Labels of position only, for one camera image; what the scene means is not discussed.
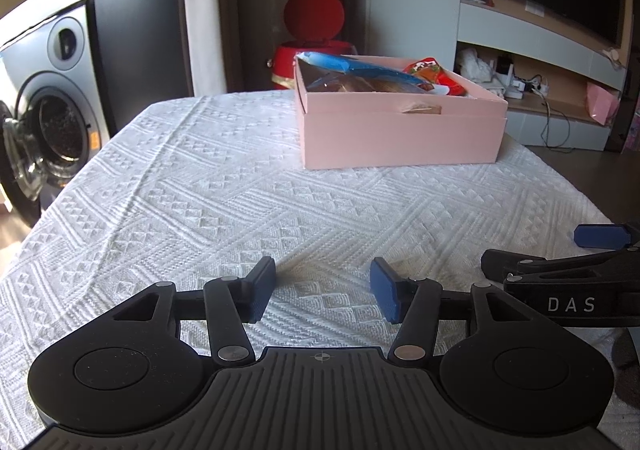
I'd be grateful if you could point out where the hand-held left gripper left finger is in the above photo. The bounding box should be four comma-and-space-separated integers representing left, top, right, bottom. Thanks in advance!
112, 256, 278, 367

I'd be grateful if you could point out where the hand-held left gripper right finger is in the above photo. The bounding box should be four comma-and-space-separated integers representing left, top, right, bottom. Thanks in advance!
369, 257, 533, 367

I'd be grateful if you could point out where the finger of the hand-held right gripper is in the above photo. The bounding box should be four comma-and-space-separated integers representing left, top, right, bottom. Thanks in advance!
574, 223, 640, 249
481, 245, 640, 284

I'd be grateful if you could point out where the pink cardboard box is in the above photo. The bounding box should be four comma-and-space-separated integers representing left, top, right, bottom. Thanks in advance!
293, 53, 509, 170

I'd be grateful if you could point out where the clear wafer packet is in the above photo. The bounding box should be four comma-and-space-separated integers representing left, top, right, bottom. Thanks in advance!
305, 70, 426, 95

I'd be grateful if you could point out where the red and white snack packet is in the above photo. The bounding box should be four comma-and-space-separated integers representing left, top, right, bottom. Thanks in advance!
402, 57, 468, 98

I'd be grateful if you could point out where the blue seaweed snack packet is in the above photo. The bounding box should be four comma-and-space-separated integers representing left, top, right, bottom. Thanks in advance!
296, 51, 431, 93

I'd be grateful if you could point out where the white textured tablecloth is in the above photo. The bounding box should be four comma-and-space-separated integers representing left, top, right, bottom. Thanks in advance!
0, 89, 640, 436

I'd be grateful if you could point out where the pink bag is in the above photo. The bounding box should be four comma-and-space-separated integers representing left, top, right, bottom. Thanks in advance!
586, 81, 621, 127

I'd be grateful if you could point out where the white power strip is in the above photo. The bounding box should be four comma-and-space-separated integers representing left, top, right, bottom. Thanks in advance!
502, 75, 551, 98

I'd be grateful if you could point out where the white crumpled cloth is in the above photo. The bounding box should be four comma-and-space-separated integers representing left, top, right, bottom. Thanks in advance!
459, 49, 496, 81

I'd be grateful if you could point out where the pale grey cabinet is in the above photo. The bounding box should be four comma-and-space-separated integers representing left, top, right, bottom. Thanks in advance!
455, 0, 640, 153

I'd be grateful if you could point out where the red trash bin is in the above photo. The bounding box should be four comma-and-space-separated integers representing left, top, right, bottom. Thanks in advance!
264, 0, 358, 92

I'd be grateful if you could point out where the grey ribbed curtain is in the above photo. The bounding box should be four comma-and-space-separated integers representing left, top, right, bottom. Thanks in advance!
217, 0, 242, 93

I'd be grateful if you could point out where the silver washing machine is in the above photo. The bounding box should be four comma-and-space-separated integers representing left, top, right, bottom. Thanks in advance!
0, 0, 113, 226

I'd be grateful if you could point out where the black cable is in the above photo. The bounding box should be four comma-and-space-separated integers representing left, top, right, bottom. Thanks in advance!
537, 92, 572, 151

